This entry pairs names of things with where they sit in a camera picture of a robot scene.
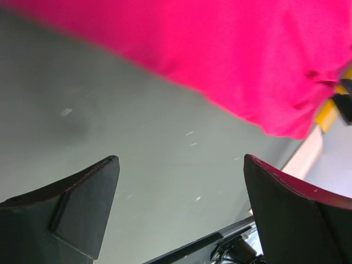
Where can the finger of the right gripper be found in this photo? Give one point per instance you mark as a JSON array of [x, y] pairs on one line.
[[343, 101]]

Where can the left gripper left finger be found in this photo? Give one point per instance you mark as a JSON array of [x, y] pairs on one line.
[[63, 222]]

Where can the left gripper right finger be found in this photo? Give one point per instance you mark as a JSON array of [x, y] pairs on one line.
[[297, 222]]

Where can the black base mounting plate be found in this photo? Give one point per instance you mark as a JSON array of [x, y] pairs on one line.
[[232, 244]]

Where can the beige paper folder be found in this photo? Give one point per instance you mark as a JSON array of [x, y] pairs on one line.
[[306, 155]]

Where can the pink t shirt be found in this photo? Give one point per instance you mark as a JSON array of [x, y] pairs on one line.
[[271, 63]]

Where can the yellow folder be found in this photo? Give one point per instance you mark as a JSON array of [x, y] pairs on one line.
[[328, 112]]

